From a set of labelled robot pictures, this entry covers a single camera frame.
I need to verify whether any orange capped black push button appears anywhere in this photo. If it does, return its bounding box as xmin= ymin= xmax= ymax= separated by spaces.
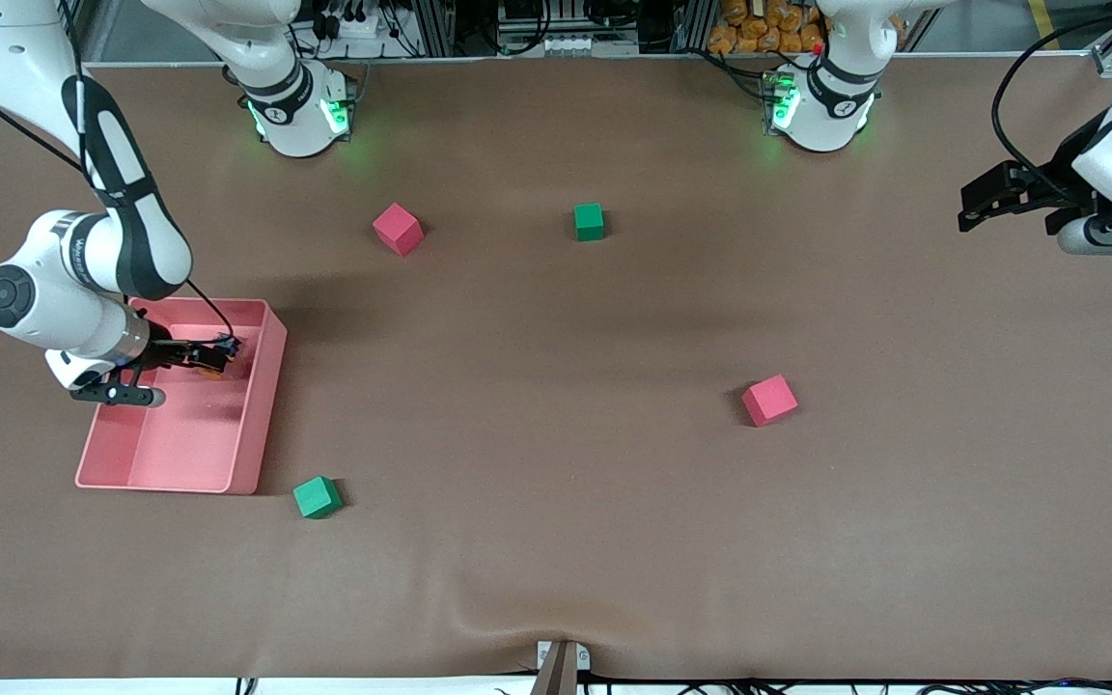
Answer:
xmin=204 ymin=333 xmax=242 ymax=380

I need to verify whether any pink plastic tray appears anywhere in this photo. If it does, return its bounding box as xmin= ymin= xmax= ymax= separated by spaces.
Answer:
xmin=75 ymin=296 xmax=288 ymax=495

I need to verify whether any pink foam cube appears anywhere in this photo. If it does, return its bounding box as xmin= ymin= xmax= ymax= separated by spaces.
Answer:
xmin=372 ymin=203 xmax=425 ymax=258
xmin=741 ymin=375 xmax=799 ymax=428

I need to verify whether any pile of orange bags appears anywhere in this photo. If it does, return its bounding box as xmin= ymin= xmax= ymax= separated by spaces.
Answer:
xmin=708 ymin=0 xmax=827 ymax=55

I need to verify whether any white power strip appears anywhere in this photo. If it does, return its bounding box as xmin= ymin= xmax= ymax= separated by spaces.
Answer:
xmin=320 ymin=8 xmax=385 ymax=40

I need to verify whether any brown table cloth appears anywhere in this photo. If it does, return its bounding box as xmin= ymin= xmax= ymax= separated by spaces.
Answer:
xmin=0 ymin=53 xmax=1112 ymax=681

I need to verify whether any white connector block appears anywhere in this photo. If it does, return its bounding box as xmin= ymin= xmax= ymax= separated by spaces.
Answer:
xmin=535 ymin=35 xmax=640 ymax=57

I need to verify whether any grey metal mounting plate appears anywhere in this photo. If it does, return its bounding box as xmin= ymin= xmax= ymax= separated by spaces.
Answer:
xmin=537 ymin=640 xmax=592 ymax=672

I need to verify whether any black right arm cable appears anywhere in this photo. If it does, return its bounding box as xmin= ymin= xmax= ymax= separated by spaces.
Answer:
xmin=0 ymin=0 xmax=236 ymax=341

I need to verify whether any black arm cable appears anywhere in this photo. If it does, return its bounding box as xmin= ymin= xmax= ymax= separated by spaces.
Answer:
xmin=0 ymin=0 xmax=236 ymax=341
xmin=992 ymin=0 xmax=1112 ymax=194

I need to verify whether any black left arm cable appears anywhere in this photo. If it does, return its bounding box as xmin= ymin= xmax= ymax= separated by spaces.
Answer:
xmin=992 ymin=0 xmax=1112 ymax=194

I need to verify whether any aluminium rack post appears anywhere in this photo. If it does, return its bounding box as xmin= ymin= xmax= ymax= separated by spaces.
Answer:
xmin=669 ymin=0 xmax=711 ymax=54
xmin=416 ymin=0 xmax=460 ymax=57

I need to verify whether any brown camera stand pole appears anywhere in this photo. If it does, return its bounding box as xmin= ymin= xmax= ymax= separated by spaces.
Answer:
xmin=529 ymin=642 xmax=580 ymax=695

